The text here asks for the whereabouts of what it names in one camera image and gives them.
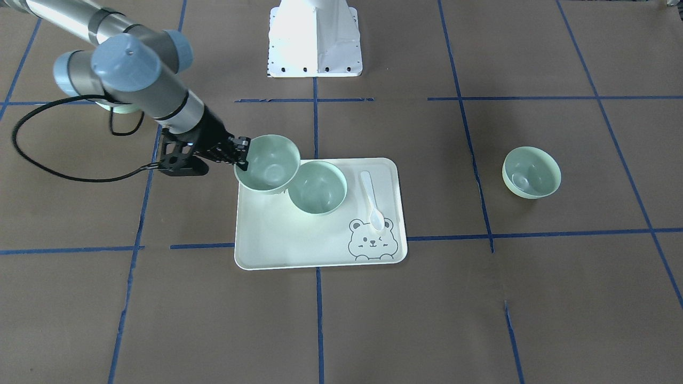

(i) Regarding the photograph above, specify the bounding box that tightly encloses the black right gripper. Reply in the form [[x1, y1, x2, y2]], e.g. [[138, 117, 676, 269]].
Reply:
[[186, 107, 251, 172]]

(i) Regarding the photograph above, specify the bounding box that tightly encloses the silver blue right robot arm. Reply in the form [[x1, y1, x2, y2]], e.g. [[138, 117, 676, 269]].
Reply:
[[2, 1, 250, 177]]

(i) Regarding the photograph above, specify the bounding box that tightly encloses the green bowl on tray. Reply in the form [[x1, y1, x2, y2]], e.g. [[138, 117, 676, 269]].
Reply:
[[288, 160, 348, 215]]

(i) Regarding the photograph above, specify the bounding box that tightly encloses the cream bear tray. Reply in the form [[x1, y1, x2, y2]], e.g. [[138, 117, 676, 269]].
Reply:
[[234, 157, 408, 270]]

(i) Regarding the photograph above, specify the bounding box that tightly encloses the green bowl with ice cubes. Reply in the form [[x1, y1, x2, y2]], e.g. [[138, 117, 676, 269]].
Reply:
[[110, 104, 141, 114]]

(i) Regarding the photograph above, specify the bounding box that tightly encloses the white plastic spoon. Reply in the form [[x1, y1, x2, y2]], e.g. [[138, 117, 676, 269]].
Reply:
[[360, 171, 385, 233]]

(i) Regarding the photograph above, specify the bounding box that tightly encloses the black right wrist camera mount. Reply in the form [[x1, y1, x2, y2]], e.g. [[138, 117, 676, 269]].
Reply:
[[157, 128, 209, 177]]

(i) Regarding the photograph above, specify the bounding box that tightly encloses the white camera stand pillar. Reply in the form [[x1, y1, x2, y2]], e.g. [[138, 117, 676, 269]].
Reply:
[[267, 1, 363, 78]]

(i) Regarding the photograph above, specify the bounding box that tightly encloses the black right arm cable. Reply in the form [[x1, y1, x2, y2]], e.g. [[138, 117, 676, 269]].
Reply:
[[11, 95, 161, 183]]

